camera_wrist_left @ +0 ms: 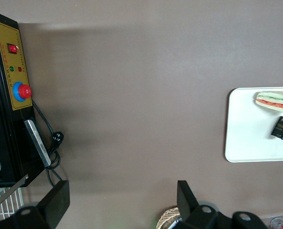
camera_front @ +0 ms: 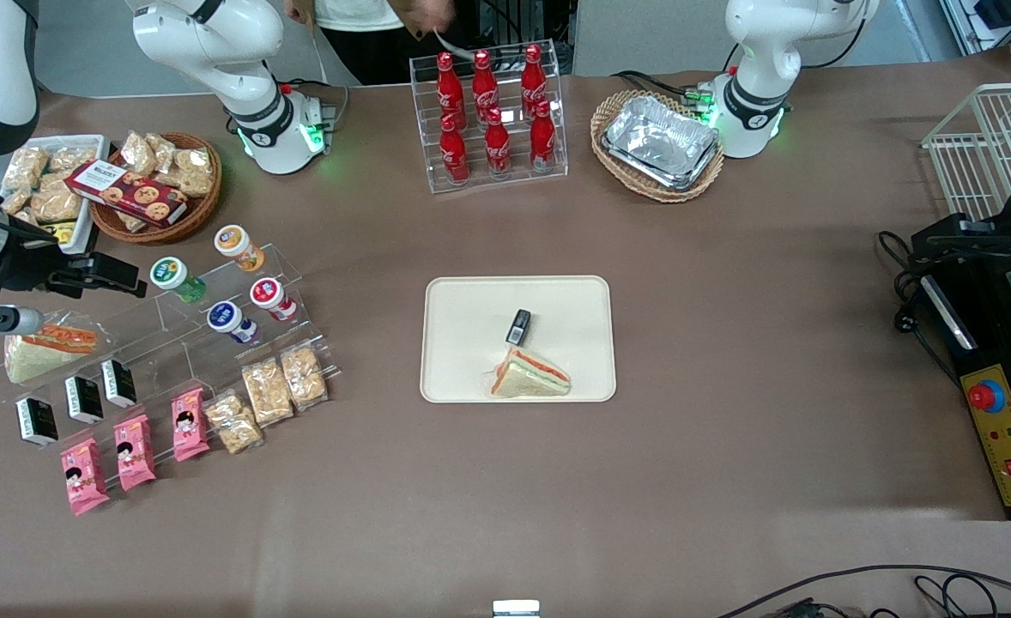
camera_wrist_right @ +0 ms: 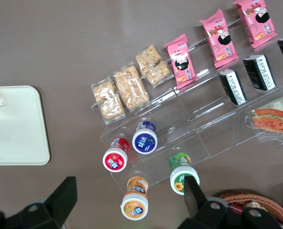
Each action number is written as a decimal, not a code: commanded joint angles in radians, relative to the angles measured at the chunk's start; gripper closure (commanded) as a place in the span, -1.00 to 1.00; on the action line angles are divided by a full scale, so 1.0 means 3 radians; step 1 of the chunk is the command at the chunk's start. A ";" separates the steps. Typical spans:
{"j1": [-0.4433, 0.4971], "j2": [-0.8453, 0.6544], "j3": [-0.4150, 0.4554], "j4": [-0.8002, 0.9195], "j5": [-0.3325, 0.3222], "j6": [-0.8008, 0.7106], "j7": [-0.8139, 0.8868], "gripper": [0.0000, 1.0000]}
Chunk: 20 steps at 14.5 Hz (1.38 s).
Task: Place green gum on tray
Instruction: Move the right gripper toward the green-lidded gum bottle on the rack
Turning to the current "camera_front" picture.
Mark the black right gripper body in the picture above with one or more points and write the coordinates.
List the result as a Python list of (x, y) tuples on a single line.
[(22, 260)]

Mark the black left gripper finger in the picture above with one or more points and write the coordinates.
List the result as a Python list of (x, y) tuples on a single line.
[(977, 251), (969, 240)]

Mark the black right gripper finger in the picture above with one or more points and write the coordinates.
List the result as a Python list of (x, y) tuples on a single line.
[(85, 285), (115, 270)]

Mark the green gum bottle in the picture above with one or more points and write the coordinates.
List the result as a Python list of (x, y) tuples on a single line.
[(177, 278)]

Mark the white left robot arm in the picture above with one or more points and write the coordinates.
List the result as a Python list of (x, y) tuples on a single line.
[(763, 51)]

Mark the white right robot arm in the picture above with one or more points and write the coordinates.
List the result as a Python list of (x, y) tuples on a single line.
[(214, 43)]

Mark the white plastic tray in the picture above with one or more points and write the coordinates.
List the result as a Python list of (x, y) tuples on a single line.
[(85, 232)]

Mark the orange gum bottle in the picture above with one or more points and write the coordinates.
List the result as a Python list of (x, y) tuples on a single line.
[(238, 245)]

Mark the blue gum bottle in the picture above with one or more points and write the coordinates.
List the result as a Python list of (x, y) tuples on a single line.
[(231, 321)]

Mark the red gum bottle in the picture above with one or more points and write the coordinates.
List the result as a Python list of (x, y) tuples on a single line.
[(271, 298)]

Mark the aluminium foil tray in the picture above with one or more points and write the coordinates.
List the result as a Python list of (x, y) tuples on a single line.
[(660, 142)]

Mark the cream serving tray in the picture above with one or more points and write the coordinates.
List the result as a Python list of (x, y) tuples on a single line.
[(471, 343)]

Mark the yellow snack pack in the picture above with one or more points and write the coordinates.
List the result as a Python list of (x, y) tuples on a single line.
[(61, 233)]

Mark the clear bag of crackers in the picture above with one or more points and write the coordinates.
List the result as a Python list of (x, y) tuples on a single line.
[(25, 168), (234, 422), (55, 202), (194, 172), (15, 202), (267, 392), (164, 150), (72, 158), (130, 221), (138, 152), (304, 376)]

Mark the red cookie box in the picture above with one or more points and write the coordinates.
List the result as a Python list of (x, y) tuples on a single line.
[(128, 193)]

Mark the wrapped triangle sandwich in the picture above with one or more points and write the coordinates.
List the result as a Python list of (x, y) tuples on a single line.
[(42, 352), (529, 378)]

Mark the black machine with yellow panel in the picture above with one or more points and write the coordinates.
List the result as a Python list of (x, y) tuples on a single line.
[(995, 343)]

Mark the small black box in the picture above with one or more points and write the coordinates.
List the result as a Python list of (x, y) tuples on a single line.
[(84, 400), (118, 383), (518, 327), (37, 421)]

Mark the dark brown wicker basket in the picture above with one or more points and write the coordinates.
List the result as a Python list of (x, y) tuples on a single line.
[(201, 210)]

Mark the clear acrylic stepped stand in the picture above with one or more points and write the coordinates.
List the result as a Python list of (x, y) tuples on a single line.
[(171, 360)]

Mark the red emergency stop button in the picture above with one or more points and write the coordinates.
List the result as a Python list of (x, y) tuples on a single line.
[(985, 396)]

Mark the pink snack pack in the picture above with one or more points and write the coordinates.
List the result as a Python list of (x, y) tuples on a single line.
[(134, 453), (189, 425), (84, 477)]

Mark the clear acrylic bottle rack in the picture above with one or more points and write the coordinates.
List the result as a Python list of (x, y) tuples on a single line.
[(424, 129)]

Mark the person in white shirt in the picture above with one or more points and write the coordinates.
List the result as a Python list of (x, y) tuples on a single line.
[(360, 34)]

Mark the red cola bottle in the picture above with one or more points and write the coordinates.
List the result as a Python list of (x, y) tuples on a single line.
[(542, 142), (450, 90), (454, 154), (533, 81), (484, 86), (498, 148)]

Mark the light wicker basket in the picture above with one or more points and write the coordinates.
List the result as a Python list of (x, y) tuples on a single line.
[(613, 163)]

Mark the small white device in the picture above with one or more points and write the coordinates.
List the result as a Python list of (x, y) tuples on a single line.
[(516, 609)]

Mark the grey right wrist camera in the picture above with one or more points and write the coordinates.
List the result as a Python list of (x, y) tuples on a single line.
[(3, 320)]

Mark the metal frame equipment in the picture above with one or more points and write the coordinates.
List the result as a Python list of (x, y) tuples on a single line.
[(1003, 26)]

